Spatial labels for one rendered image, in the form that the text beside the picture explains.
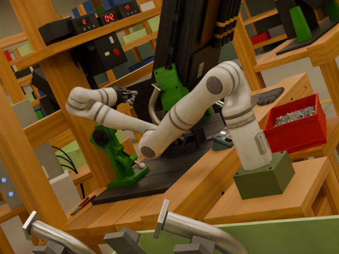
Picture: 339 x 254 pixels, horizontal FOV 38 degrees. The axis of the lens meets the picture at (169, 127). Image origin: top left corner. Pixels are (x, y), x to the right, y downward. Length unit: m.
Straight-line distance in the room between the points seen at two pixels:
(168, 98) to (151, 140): 0.50
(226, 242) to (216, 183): 1.03
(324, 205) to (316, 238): 0.53
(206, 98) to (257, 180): 0.29
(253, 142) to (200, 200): 0.31
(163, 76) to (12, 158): 0.73
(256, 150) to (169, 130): 0.30
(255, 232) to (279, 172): 0.41
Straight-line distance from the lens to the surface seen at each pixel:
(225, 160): 1.84
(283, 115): 2.19
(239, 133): 1.46
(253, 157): 1.48
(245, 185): 1.50
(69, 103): 1.78
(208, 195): 1.70
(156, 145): 1.67
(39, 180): 1.96
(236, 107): 1.44
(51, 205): 1.98
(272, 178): 1.46
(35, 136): 2.09
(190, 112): 1.52
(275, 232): 1.09
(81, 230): 1.85
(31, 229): 1.00
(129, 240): 0.83
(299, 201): 1.39
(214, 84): 1.42
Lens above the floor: 1.42
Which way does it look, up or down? 11 degrees down
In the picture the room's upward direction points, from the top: 23 degrees counter-clockwise
